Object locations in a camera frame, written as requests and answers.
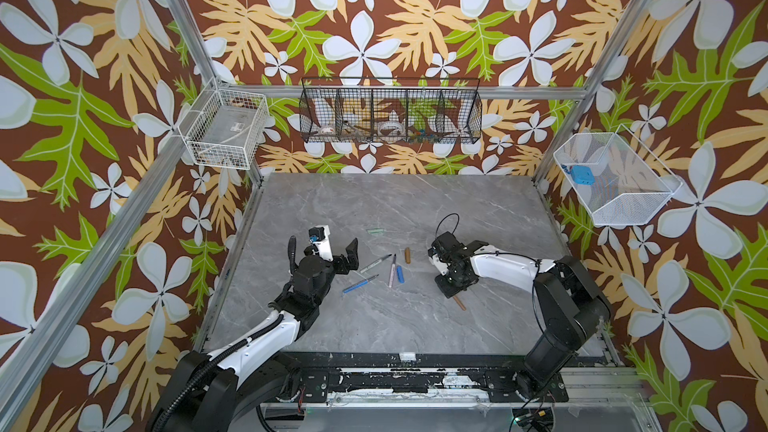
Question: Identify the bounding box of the brown pen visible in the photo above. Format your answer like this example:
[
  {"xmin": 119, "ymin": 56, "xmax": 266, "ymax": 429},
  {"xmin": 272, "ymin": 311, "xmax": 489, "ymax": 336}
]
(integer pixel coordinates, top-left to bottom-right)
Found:
[{"xmin": 453, "ymin": 295, "xmax": 468, "ymax": 312}]

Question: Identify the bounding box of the pink pen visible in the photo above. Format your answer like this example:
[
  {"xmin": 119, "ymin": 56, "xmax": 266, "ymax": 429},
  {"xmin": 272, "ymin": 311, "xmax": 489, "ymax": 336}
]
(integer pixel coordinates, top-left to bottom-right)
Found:
[{"xmin": 388, "ymin": 254, "xmax": 397, "ymax": 289}]

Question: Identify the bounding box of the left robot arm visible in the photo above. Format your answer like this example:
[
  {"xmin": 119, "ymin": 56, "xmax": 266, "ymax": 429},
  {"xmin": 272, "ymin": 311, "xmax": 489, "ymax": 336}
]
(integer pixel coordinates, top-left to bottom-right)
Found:
[{"xmin": 146, "ymin": 226, "xmax": 359, "ymax": 431}]

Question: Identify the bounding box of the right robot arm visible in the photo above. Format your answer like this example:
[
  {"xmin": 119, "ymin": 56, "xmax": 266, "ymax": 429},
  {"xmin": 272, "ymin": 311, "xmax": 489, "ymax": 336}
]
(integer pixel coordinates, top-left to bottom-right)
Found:
[{"xmin": 428, "ymin": 232, "xmax": 612, "ymax": 398}]

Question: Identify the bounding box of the green pen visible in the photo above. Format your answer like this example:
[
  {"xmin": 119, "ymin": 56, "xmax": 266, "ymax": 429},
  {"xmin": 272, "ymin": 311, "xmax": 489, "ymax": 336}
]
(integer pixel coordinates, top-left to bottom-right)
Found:
[{"xmin": 358, "ymin": 254, "xmax": 393, "ymax": 274}]

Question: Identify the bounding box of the blue pen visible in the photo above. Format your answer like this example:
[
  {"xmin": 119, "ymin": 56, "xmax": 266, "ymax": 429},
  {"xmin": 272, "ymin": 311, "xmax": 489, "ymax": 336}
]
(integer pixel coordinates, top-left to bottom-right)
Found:
[{"xmin": 342, "ymin": 274, "xmax": 380, "ymax": 294}]

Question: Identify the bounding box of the blue pen cap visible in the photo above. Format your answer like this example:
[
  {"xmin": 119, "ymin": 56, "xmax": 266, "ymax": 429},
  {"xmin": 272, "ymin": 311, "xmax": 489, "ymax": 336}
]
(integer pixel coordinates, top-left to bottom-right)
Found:
[{"xmin": 396, "ymin": 265, "xmax": 405, "ymax": 284}]

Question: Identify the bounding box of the blue object in basket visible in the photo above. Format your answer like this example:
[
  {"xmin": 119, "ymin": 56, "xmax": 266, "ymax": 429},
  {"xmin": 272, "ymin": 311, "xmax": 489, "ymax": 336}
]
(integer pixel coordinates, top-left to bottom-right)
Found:
[{"xmin": 569, "ymin": 165, "xmax": 595, "ymax": 186}]

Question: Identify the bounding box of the white mesh basket right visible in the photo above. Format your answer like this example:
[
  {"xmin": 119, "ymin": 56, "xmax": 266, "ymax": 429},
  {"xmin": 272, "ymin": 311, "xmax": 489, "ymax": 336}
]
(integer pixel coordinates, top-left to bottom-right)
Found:
[{"xmin": 554, "ymin": 126, "xmax": 683, "ymax": 228}]

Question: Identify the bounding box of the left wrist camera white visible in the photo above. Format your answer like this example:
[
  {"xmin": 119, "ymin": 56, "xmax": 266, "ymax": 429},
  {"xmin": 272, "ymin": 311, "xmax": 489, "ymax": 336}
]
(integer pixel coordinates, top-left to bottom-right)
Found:
[{"xmin": 308, "ymin": 225, "xmax": 333, "ymax": 261}]

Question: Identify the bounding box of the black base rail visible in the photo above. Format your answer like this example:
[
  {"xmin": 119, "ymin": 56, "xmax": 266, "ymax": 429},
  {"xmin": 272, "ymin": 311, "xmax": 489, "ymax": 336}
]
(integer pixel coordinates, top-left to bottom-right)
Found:
[{"xmin": 251, "ymin": 350, "xmax": 570, "ymax": 404}]

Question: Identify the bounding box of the white wire basket left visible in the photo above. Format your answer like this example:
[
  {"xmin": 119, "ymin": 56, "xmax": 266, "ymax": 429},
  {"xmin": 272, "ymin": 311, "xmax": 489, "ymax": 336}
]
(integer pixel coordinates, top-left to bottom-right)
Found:
[{"xmin": 179, "ymin": 83, "xmax": 270, "ymax": 171}]

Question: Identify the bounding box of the black wire basket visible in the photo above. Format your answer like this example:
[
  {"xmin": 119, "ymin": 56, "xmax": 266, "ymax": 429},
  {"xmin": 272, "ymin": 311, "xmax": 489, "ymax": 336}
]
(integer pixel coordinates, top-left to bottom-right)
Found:
[{"xmin": 298, "ymin": 77, "xmax": 483, "ymax": 144}]

